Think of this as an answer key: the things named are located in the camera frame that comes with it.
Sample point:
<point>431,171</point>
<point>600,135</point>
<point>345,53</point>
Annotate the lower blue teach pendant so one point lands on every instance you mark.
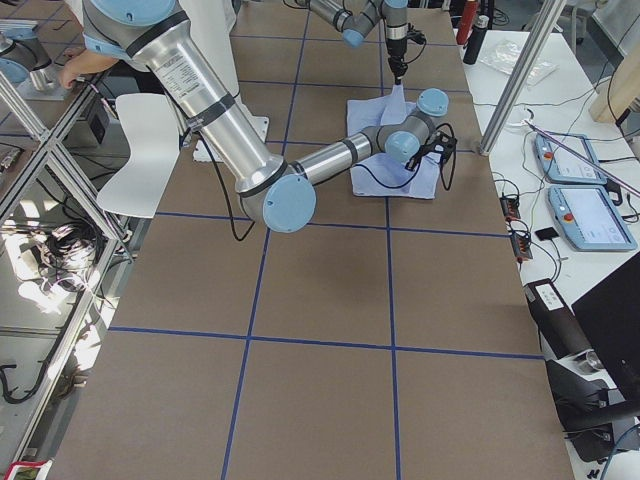
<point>588,219</point>

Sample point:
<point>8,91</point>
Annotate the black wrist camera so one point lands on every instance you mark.
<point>443,145</point>
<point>415,35</point>

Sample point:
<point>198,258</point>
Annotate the clear plastic bag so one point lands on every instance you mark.
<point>503,58</point>

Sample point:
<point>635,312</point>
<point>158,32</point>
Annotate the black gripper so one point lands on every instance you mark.
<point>396,50</point>
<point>419,156</point>

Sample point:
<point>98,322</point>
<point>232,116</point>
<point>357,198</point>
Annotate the blue teach pendant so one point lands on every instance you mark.
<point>563,167</point>
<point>588,219</point>

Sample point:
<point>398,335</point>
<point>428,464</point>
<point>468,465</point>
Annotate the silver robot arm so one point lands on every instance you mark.
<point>355,27</point>
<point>271,191</point>

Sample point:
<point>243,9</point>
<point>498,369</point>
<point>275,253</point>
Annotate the white plastic chair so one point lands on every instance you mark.
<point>152,135</point>

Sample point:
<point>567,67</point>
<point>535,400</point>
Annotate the upper blue teach pendant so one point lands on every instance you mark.
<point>563,167</point>

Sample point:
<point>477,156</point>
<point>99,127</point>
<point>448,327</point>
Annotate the red bottle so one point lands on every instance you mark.
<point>466,21</point>

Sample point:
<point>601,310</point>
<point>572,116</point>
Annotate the standing person black trousers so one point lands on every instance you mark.
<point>83,61</point>

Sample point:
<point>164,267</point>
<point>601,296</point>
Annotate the black monitor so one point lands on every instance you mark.
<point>608,314</point>

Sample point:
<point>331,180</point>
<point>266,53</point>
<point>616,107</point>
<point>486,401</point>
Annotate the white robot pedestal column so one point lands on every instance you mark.
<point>211,24</point>

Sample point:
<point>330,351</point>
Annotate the black bottle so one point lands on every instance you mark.
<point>475,40</point>

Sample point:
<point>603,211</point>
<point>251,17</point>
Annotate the aluminium frame post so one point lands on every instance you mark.
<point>535,42</point>

